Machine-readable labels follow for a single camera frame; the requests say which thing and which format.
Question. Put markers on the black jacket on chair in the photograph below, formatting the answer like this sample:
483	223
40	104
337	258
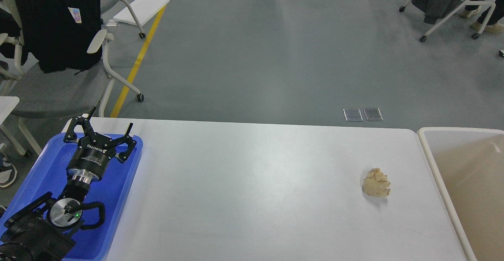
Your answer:
59	32

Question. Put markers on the person's beige shoe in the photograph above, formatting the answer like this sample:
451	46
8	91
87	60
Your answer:
493	28

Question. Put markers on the black and white sneaker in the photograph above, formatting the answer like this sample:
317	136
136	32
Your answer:
8	172

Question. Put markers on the white side table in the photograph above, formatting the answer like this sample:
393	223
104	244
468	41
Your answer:
7	105

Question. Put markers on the beige plastic bin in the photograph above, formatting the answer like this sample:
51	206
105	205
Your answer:
468	167

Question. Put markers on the crumpled beige paper ball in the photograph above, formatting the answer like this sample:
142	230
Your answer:
376	184

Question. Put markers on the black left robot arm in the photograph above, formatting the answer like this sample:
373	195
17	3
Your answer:
70	203

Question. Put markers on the right floor socket plate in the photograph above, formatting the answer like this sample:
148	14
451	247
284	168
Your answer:
373	114

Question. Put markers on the grey office chair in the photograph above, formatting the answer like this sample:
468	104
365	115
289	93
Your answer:
64	93

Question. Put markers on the left floor socket plate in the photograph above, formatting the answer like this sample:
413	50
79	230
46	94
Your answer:
353	114

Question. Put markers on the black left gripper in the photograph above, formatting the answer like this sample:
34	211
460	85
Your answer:
89	157

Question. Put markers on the floor socket plate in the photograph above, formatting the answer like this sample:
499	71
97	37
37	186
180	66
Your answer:
353	114
373	114

